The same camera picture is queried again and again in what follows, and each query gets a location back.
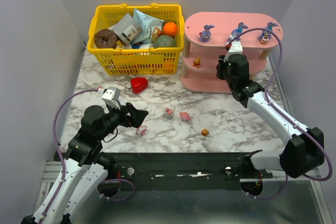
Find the pink three-tier shelf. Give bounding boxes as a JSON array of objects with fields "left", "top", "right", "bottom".
[{"left": 181, "top": 12, "right": 284, "bottom": 93}]

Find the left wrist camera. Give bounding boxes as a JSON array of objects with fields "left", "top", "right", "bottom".
[{"left": 97, "top": 87, "right": 126, "bottom": 110}]

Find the pink white toy figure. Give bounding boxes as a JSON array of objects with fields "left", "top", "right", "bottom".
[{"left": 136, "top": 125, "right": 147, "bottom": 136}]

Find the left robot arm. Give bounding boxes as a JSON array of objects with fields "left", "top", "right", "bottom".
[{"left": 22, "top": 103, "right": 148, "bottom": 223}]

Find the yellow plastic shopping basket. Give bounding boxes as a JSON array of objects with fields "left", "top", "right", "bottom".
[{"left": 87, "top": 3, "right": 184, "bottom": 76}]

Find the purple bunny toy with cake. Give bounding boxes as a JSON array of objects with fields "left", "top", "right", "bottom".
[{"left": 258, "top": 22, "right": 279, "bottom": 45}]

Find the light blue cassava chips bag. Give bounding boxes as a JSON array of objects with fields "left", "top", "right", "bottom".
[{"left": 133, "top": 8, "right": 164, "bottom": 44}]

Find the green toy melon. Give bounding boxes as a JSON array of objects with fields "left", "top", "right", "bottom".
[{"left": 153, "top": 35, "right": 177, "bottom": 48}]

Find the purple bunny toy blue bow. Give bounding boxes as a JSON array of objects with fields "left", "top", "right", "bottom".
[{"left": 227, "top": 22, "right": 248, "bottom": 42}]

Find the pink bunny toy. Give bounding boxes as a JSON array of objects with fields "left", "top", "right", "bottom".
[{"left": 164, "top": 108, "right": 174, "bottom": 119}]

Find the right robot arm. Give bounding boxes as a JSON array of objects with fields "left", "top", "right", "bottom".
[{"left": 216, "top": 54, "right": 330, "bottom": 178}]

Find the orange bear toy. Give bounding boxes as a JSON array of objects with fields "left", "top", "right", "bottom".
[
  {"left": 193, "top": 57, "right": 201, "bottom": 69},
  {"left": 201, "top": 129, "right": 209, "bottom": 136}
]

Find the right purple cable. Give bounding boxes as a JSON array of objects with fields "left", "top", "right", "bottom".
[{"left": 227, "top": 27, "right": 333, "bottom": 200}]

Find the orange toy fruit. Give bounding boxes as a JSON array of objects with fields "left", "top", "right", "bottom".
[{"left": 162, "top": 22, "right": 178, "bottom": 37}]

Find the grey paper pouch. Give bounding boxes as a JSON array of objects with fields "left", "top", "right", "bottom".
[{"left": 114, "top": 13, "right": 142, "bottom": 42}]

